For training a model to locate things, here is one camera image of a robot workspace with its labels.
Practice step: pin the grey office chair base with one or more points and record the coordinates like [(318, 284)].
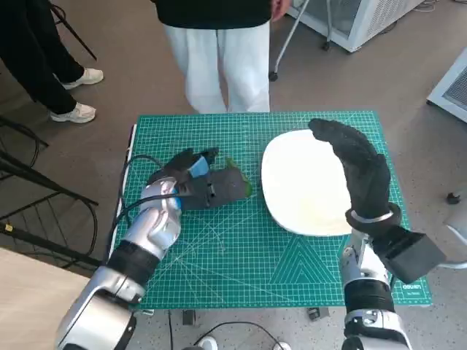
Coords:
[(453, 198)]

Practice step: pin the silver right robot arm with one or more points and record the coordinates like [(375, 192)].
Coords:
[(366, 291)]

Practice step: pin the black metal stool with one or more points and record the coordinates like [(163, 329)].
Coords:
[(78, 40)]

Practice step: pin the grey wheeled metal frame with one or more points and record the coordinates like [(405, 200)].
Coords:
[(287, 40)]

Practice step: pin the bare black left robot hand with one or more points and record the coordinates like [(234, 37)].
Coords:
[(182, 164)]

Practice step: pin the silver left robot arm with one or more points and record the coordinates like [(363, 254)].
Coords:
[(153, 226)]

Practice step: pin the person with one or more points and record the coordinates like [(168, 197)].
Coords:
[(204, 54), (36, 54)]

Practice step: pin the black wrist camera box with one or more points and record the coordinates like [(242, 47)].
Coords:
[(412, 255), (222, 187)]

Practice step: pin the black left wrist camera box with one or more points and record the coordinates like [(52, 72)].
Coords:
[(222, 187)]

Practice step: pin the white rounded floor object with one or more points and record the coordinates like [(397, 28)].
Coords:
[(283, 346), (208, 344)]

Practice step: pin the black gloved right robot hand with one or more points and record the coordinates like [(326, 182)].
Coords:
[(365, 175)]

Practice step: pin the white cabinet with grille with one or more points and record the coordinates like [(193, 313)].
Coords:
[(452, 87)]

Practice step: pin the beige wooden table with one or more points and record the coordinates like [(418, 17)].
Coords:
[(36, 299)]

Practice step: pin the red toy grapes with leaf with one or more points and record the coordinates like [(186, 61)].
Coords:
[(249, 189)]

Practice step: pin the white plate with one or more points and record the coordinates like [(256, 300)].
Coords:
[(303, 182)]

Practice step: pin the black metal chair frame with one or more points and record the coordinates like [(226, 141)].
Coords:
[(47, 182), (22, 132)]

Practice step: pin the person's left hand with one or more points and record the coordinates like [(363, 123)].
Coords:
[(281, 9)]

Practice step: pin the black table bracket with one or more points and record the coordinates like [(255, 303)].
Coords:
[(189, 317), (318, 314)]

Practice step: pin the green cutting mat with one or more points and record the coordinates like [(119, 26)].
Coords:
[(237, 255)]

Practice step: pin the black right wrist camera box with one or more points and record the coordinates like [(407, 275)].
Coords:
[(412, 255)]

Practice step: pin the white cabinet with glass door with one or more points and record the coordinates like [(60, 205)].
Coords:
[(365, 22)]

